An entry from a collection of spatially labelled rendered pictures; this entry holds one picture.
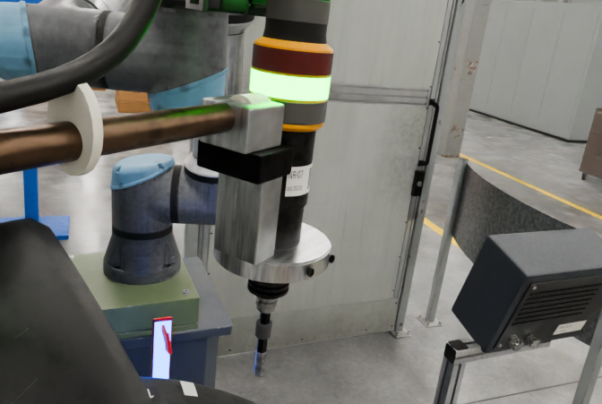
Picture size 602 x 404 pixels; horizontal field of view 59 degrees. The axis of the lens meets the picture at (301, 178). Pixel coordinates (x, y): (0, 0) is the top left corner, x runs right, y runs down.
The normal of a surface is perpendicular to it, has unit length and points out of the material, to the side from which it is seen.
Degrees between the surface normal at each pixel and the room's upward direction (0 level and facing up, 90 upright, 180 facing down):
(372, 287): 90
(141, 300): 1
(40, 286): 42
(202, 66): 90
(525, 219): 90
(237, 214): 90
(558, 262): 15
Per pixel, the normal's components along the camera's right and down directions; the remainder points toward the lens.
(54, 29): 0.11, -0.21
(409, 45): 0.38, 0.32
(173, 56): 0.06, 0.26
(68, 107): -0.53, 0.19
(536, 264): 0.21, -0.84
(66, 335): 0.72, -0.55
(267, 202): 0.84, 0.25
